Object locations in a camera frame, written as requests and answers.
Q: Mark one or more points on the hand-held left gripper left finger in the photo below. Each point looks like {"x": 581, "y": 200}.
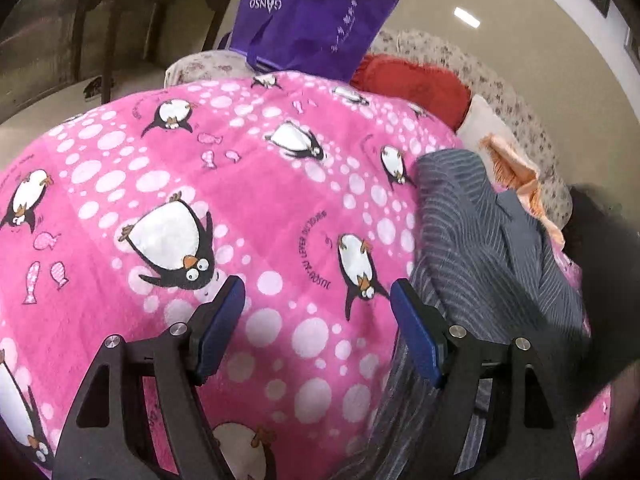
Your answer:
{"x": 220, "y": 330}

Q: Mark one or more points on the grey striped garment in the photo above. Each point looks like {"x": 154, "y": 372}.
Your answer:
{"x": 465, "y": 220}

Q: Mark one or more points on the white pillow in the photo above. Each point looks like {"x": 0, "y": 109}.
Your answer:
{"x": 482, "y": 120}

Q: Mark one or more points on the purple shopping bag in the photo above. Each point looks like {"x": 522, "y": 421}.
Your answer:
{"x": 310, "y": 20}

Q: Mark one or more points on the red cushion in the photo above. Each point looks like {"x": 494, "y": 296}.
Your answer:
{"x": 420, "y": 85}

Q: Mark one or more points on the pink penguin printed blanket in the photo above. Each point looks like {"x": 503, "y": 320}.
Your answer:
{"x": 280, "y": 220}

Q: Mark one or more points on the orange fringed shawl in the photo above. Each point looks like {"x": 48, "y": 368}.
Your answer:
{"x": 520, "y": 170}

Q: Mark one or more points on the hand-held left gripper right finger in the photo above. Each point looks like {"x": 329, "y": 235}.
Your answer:
{"x": 417, "y": 335}

